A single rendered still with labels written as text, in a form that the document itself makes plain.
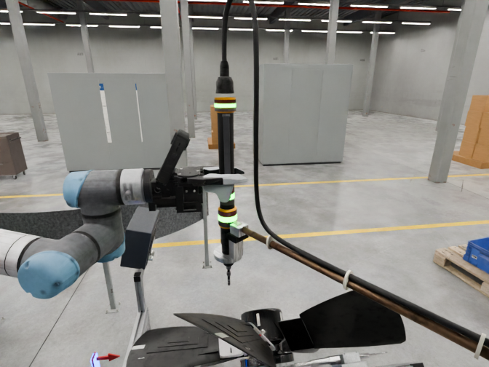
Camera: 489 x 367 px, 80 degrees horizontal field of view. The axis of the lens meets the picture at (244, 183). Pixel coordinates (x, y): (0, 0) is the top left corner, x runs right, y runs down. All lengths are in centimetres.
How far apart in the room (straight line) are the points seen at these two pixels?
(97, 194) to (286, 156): 646
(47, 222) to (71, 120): 465
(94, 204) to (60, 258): 13
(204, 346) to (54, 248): 47
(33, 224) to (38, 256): 212
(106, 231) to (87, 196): 8
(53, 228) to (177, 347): 192
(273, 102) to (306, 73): 93
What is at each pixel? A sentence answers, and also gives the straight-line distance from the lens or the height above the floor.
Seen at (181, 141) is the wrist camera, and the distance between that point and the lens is 60.
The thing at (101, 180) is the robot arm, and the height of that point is 167.
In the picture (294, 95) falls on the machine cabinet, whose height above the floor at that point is 161.
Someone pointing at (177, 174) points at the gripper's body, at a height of 167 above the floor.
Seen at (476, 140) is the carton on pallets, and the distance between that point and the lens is 886.
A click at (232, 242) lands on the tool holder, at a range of 67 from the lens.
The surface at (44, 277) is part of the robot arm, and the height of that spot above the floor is 156.
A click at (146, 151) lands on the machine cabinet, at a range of 683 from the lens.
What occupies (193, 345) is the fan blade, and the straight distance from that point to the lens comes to 89.
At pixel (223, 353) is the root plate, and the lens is 88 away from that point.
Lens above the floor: 185
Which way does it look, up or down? 19 degrees down
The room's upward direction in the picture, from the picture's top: straight up
